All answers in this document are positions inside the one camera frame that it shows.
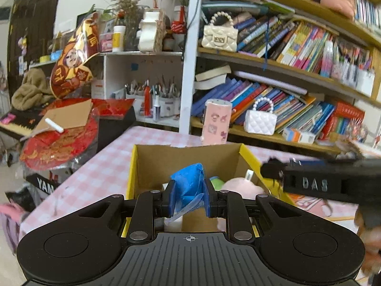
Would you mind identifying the white bottle yellow label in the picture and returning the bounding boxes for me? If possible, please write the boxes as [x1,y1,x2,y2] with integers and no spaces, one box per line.
[112,25,126,52]

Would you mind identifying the green bottle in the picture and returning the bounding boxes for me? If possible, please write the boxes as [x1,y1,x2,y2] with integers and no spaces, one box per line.
[210,176,226,190]

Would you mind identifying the pink cartoon cylinder container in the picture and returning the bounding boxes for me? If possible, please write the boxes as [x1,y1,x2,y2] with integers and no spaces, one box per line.
[202,99,232,145]

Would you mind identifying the red tassel brush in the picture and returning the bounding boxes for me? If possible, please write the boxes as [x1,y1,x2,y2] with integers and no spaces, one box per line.
[144,80,152,117]

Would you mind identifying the small white dropper bottle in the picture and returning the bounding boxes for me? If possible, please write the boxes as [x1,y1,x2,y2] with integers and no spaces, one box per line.
[153,94,161,122]

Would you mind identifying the black keyboard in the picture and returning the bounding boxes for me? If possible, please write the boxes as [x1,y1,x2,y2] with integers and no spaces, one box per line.
[0,107,60,195]

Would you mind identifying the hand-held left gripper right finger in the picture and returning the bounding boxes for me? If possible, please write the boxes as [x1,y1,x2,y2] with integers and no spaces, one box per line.
[205,180,301,242]

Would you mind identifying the white quilted pearl handbag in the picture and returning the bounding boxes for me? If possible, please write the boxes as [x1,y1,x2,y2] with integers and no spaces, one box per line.
[244,97,277,136]

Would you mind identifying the white pencil holder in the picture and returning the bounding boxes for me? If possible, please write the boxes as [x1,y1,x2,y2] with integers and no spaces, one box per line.
[354,68,376,96]

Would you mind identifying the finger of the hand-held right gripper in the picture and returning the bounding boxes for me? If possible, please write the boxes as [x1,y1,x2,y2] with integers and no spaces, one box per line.
[260,157,286,181]

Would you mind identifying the brown cardboard piece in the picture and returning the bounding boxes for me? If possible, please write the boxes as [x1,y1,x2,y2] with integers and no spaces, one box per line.
[31,99,93,134]

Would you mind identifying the pink checkered printed tablecloth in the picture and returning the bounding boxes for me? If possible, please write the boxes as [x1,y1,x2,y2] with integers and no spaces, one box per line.
[19,125,381,286]

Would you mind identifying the red gold foil figure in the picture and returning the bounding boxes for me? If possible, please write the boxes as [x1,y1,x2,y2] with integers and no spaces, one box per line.
[49,13,100,99]

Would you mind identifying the red gold round decoration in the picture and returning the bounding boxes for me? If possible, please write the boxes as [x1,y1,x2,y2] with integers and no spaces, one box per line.
[21,98,135,171]

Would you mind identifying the white marker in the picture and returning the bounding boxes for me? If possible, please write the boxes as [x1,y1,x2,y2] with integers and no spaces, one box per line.
[45,118,64,132]

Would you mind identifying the wooden bookshelf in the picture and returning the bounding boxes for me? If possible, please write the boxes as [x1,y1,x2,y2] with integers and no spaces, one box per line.
[180,0,381,155]

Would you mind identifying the white shelf cabinet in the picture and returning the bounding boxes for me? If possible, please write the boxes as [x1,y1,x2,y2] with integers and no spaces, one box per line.
[91,52,183,127]

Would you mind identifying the dried flower bunch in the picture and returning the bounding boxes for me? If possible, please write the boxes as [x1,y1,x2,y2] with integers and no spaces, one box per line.
[103,0,143,51]

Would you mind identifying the red boxed book set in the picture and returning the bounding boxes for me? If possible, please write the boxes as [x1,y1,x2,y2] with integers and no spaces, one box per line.
[320,101,365,139]

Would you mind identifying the brown blanket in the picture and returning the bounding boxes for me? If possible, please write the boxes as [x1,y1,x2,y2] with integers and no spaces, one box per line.
[12,68,55,111]

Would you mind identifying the thick lying books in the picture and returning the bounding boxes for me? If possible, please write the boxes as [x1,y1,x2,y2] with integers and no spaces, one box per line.
[195,65,232,90]

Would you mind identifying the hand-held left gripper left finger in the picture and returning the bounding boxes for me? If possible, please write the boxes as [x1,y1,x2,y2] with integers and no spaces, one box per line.
[78,179,176,242]

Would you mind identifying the blue plastic bag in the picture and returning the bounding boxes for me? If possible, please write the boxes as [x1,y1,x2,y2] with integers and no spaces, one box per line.
[165,163,209,224]

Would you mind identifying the colourful toy figures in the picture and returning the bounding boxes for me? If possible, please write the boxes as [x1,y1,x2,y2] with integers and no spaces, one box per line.
[351,118,370,144]

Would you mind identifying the cream quilted pearl handbag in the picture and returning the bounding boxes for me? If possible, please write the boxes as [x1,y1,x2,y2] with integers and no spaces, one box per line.
[202,11,239,52]

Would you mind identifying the person's right hand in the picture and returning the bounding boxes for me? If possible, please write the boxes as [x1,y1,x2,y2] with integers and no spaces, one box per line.
[354,211,381,277]

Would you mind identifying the pink pig plush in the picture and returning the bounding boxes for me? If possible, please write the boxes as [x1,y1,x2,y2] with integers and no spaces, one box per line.
[222,170,265,198]

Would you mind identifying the grey rolled paper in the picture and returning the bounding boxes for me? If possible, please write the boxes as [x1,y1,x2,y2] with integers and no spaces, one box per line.
[234,71,307,94]

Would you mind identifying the white pen cups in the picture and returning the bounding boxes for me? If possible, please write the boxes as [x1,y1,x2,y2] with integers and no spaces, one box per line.
[125,76,181,118]

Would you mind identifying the row of colourful books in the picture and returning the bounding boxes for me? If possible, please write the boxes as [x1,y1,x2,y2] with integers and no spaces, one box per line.
[192,77,335,133]

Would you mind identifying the yellow cardboard box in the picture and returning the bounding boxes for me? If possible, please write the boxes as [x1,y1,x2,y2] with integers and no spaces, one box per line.
[124,143,295,239]

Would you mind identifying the orange and white box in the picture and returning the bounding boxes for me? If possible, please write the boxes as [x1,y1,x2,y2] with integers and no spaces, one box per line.
[283,128,316,144]

